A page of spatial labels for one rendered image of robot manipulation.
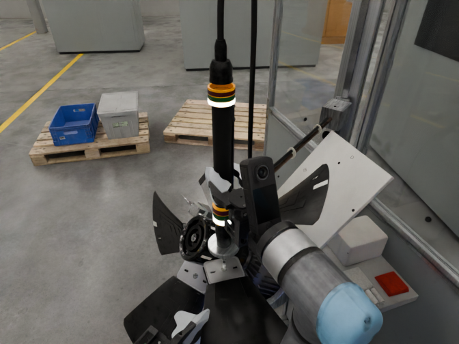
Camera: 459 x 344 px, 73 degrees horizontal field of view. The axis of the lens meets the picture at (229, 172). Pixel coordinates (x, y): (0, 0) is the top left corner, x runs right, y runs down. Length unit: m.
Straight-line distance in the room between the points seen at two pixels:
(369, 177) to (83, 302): 1.92
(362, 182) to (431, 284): 0.53
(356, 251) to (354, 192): 0.39
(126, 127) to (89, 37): 4.60
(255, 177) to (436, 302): 0.98
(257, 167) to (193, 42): 5.69
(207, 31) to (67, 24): 3.27
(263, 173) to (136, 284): 1.92
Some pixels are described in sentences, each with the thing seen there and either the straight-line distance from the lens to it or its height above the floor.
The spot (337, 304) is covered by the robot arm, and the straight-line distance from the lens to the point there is 0.39.
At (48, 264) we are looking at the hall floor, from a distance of 2.64.
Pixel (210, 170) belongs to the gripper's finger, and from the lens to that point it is 0.56.
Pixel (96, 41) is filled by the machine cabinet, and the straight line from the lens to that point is 7.94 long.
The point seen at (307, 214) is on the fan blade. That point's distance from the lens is 0.60.
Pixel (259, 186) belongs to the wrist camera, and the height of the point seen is 1.53.
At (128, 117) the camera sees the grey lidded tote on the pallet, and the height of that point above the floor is 0.39.
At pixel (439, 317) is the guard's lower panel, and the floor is 0.82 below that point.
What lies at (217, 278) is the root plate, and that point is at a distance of 0.76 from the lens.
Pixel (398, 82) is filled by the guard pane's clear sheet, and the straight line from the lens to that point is 1.21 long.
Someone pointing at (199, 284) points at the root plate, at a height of 1.10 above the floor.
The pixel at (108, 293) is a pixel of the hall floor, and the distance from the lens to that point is 2.31.
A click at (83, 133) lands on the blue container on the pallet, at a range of 3.64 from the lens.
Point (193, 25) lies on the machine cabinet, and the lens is 6.03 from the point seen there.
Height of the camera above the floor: 1.81
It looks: 35 degrees down
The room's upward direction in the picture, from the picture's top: straight up
